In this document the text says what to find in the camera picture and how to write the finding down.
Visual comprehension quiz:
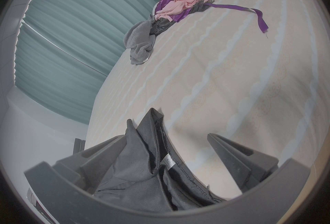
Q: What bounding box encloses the blue-green curtain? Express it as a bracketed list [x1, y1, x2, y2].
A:
[22, 0, 161, 78]
[13, 23, 109, 126]

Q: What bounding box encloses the pile of clothes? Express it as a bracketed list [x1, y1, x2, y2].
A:
[150, 0, 269, 35]

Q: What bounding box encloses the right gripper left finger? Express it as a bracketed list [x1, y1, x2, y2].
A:
[54, 135, 127, 191]

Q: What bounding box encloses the black chest of drawers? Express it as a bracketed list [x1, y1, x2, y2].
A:
[73, 138, 86, 154]

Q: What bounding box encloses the grey knitted garment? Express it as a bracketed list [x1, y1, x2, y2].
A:
[123, 20, 158, 65]

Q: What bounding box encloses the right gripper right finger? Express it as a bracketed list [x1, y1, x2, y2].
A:
[207, 133, 279, 190]

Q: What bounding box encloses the bed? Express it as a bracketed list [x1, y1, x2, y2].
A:
[86, 0, 330, 200]

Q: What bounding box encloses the black T-shirt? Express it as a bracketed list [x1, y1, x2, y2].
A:
[92, 108, 228, 212]

